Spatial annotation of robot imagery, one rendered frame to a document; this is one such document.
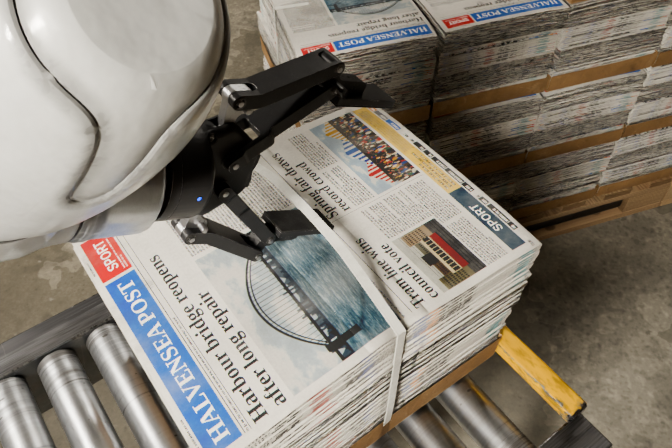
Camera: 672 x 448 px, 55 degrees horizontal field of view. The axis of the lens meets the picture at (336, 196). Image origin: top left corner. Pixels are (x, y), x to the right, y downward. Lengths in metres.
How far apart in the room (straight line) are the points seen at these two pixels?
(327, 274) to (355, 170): 0.15
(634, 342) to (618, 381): 0.14
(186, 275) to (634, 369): 1.45
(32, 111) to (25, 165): 0.03
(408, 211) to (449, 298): 0.11
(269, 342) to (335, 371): 0.06
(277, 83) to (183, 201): 0.11
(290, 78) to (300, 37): 0.80
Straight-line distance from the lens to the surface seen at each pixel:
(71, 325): 0.93
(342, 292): 0.60
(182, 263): 0.64
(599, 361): 1.87
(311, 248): 0.63
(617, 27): 1.59
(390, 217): 0.66
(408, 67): 1.32
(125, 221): 0.43
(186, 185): 0.45
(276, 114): 0.50
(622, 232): 2.17
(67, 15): 0.20
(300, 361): 0.57
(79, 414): 0.86
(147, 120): 0.22
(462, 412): 0.83
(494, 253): 0.66
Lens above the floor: 1.53
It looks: 47 degrees down
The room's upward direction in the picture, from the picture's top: straight up
